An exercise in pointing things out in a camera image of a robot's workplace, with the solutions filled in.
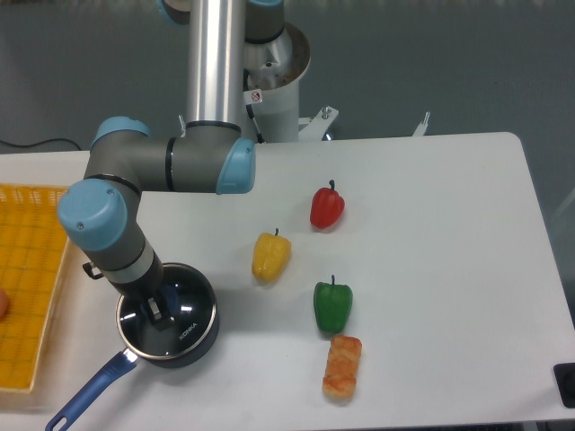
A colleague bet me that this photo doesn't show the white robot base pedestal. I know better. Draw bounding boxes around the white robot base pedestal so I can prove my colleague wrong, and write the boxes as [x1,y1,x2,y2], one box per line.
[177,22,341,145]

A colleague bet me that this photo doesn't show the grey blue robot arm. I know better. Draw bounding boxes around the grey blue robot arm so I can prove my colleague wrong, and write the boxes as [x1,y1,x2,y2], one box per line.
[57,1,285,325]

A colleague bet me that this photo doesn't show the yellow wicker basket tray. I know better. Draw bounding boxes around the yellow wicker basket tray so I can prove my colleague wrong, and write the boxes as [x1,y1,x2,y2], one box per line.
[1,183,69,393]

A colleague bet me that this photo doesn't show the blue saucepan with handle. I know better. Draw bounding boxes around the blue saucepan with handle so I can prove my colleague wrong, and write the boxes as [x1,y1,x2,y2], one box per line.
[45,263,219,430]

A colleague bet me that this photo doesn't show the red bell pepper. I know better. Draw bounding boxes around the red bell pepper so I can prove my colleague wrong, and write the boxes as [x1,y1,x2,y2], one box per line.
[309,180,345,229]

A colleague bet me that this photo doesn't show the black floor cable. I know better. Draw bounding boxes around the black floor cable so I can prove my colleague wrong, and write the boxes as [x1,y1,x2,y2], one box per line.
[0,137,83,151]

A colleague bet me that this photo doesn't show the black camera bracket on wrist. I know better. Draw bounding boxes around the black camera bracket on wrist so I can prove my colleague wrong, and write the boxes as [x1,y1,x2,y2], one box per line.
[82,261,104,280]

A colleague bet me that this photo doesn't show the black device at table edge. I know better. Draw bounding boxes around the black device at table edge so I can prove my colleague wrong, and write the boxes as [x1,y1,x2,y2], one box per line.
[553,363,575,409]

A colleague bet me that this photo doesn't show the green bell pepper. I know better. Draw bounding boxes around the green bell pepper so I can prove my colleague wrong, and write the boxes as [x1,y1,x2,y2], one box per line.
[314,275,353,334]

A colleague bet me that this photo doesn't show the yellow bell pepper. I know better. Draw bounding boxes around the yellow bell pepper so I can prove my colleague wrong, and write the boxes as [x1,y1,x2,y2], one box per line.
[252,228,292,284]

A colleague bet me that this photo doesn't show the white bracket behind table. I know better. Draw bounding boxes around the white bracket behind table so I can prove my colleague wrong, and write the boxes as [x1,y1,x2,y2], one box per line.
[412,111,430,136]

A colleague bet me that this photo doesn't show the orange object in basket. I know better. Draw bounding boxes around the orange object in basket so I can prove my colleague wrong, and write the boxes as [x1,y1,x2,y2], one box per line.
[0,289,10,319]

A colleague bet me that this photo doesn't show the orange toy bread piece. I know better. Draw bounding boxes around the orange toy bread piece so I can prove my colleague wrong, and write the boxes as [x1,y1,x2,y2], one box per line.
[323,335,362,401]

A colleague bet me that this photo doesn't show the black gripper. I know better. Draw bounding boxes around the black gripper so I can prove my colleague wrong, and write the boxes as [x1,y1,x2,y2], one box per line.
[107,255,173,330]

